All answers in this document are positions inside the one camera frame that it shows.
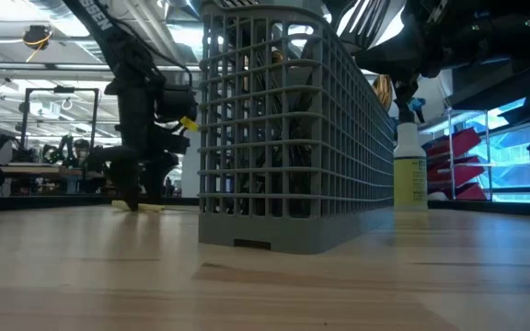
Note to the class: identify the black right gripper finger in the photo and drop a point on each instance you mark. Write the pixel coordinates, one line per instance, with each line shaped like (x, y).
(405, 89)

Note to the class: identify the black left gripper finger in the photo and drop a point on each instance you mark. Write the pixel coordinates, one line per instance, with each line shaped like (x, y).
(157, 177)
(127, 184)

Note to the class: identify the white spray bottle yellow label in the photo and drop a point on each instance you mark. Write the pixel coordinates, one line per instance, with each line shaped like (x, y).
(410, 174)

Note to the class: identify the grey silverware rack basket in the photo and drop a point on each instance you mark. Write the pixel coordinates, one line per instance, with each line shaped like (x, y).
(292, 230)

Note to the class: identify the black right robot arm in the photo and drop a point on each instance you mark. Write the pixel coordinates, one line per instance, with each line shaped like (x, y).
(490, 27)

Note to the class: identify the black background robot arm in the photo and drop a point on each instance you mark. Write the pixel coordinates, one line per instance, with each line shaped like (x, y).
(60, 151)

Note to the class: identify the red storage bin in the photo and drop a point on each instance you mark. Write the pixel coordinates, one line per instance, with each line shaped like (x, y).
(453, 142)
(469, 192)
(463, 172)

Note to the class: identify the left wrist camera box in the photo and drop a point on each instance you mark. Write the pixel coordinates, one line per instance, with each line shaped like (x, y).
(177, 103)

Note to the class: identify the metal shelf frame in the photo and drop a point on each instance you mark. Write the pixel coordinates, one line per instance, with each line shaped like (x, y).
(450, 138)

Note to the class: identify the black background rig frame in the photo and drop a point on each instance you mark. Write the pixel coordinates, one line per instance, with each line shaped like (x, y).
(62, 89)

